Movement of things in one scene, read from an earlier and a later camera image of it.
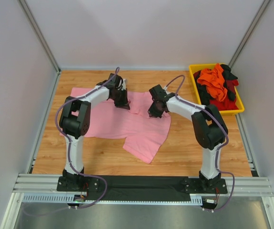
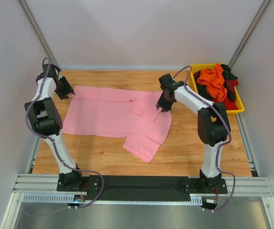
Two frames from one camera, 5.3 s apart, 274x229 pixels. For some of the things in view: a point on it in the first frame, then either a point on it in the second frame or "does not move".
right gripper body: (157, 104) -> (163, 102)
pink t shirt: (143, 136) does not move
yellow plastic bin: (195, 67) does not move
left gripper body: (120, 94) -> (64, 88)
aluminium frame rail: (47, 183) does not move
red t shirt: (227, 104) does not move
